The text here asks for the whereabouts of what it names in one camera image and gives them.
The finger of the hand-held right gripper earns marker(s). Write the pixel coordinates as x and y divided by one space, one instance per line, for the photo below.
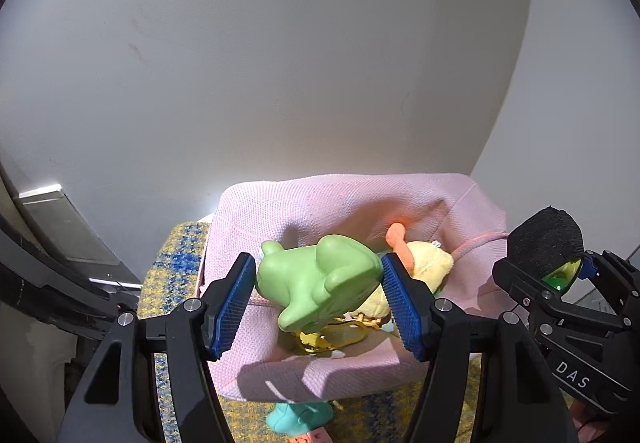
522 288
617 288

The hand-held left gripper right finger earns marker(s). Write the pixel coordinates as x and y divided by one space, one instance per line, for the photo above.
402 308

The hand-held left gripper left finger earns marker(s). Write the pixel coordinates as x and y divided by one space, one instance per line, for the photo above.
230 308

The yellow plush chick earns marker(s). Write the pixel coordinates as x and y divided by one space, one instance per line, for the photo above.
372 305

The pale plush duck orange feet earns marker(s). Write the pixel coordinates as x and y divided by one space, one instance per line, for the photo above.
430 265

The black toy with green lens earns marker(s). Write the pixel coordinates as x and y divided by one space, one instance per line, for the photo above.
545 238

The yellow toy glasses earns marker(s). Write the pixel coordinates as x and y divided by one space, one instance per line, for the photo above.
340 335

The green frog toy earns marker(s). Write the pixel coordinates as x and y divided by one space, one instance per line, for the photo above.
320 278

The orange basket with pink liner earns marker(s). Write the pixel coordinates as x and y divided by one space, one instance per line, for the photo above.
310 208

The person's right hand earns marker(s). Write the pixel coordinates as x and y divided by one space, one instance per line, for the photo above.
592 428

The yellow and blue plaid blanket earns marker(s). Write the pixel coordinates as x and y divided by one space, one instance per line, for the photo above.
175 253

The teal flower toy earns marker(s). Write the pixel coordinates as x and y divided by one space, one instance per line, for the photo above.
297 415

